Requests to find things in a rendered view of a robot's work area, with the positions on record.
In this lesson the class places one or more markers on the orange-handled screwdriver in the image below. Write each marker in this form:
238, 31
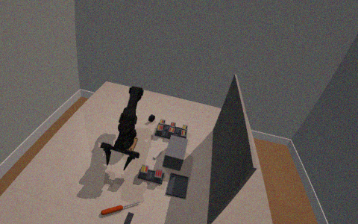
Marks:
115, 209

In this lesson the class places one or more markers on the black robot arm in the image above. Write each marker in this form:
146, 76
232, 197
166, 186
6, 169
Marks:
128, 120

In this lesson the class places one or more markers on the dark grey flat panel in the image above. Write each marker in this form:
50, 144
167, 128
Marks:
233, 160

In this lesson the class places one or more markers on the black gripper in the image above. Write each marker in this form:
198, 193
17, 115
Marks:
107, 147

